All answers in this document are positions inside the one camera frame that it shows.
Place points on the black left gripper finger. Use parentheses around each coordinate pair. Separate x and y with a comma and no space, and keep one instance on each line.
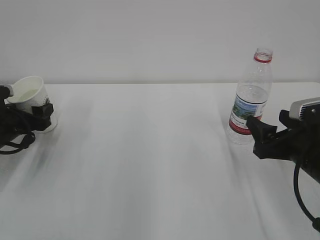
(40,118)

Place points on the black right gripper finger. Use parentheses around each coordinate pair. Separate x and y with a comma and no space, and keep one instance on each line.
(260,131)
(285,119)

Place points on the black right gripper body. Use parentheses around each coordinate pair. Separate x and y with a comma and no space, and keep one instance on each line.
(301,143)

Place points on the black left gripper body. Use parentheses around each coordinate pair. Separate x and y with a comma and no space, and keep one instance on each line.
(12,133)

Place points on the white paper cup green print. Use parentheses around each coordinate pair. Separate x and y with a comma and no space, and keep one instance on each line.
(30,91)

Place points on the clear Nongfu Spring water bottle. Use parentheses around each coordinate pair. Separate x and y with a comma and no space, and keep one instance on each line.
(251,96)

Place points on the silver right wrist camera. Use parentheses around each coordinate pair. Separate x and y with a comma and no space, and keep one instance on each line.
(298,108)

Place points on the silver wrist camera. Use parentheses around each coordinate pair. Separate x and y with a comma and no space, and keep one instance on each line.
(298,108)
(6,91)

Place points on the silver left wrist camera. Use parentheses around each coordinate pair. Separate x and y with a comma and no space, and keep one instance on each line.
(6,91)

